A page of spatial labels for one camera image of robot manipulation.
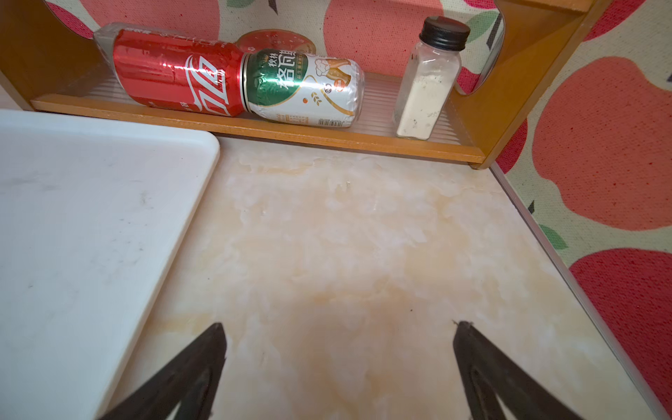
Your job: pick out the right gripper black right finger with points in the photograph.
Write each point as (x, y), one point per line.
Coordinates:
(492, 381)

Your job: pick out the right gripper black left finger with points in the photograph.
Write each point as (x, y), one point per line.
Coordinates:
(185, 388)

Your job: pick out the white plastic tray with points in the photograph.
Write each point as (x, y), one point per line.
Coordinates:
(93, 213)

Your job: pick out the red soda can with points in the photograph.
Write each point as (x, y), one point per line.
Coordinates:
(162, 70)

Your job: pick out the green white drink can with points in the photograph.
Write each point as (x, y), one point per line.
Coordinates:
(303, 89)

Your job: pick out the wooden shelf rack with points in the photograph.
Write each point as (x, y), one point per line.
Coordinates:
(47, 67)

